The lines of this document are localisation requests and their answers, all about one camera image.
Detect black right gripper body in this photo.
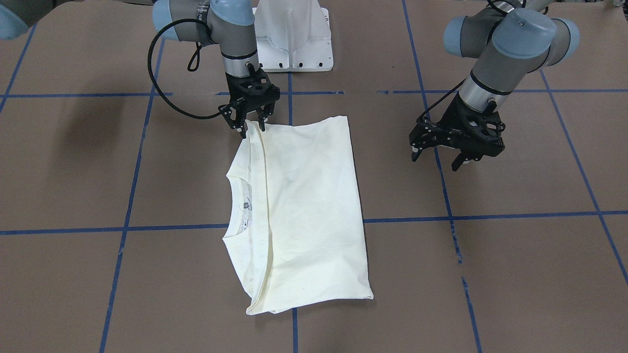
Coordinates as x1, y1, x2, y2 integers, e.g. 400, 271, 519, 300
218, 66, 281, 129

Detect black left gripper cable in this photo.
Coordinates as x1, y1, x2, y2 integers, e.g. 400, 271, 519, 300
417, 78, 467, 123

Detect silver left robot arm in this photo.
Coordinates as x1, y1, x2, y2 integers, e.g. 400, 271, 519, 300
410, 0, 580, 171

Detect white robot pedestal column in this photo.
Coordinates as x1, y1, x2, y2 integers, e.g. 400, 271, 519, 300
253, 0, 334, 73

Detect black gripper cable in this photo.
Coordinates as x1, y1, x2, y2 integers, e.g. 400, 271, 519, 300
146, 19, 229, 120
417, 78, 467, 123

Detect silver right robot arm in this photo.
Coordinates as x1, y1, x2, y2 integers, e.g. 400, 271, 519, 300
130, 0, 281, 138

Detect white long-sleeve cat shirt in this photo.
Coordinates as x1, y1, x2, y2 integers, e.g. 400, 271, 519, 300
223, 116, 374, 315

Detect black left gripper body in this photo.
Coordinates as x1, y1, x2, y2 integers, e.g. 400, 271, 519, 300
410, 94, 505, 159

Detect blue tape grid lines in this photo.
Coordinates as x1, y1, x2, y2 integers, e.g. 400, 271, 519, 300
0, 0, 628, 353

